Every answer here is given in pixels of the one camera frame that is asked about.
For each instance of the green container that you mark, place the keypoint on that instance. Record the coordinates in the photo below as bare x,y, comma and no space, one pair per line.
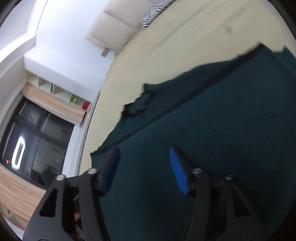
74,100

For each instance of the dark window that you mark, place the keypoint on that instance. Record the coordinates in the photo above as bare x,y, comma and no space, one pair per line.
41,143

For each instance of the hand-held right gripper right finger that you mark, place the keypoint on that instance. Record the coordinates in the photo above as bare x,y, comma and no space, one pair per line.
178,171

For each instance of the zebra print pillow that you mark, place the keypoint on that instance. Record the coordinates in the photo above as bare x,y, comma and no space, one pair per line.
153,14

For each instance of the cream padded headboard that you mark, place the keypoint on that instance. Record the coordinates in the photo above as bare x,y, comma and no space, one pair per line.
115,25

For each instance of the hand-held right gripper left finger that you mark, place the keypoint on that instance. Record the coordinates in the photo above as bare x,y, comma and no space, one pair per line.
111,166

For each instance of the white window sill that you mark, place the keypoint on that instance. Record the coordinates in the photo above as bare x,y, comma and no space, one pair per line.
78,143

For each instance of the beige curtain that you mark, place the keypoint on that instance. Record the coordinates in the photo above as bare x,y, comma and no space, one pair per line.
53,104
18,192

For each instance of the bed with beige sheet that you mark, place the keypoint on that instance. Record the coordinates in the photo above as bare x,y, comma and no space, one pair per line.
173,46

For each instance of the red box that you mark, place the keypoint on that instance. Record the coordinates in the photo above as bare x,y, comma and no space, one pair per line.
86,106

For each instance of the grey wall switch panel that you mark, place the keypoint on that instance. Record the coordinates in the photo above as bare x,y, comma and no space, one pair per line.
105,52

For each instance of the white shelf unit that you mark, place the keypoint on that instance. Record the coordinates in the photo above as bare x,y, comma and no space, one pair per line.
60,90

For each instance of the dark green sweater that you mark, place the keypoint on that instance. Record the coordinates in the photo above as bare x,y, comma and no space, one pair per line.
208,115

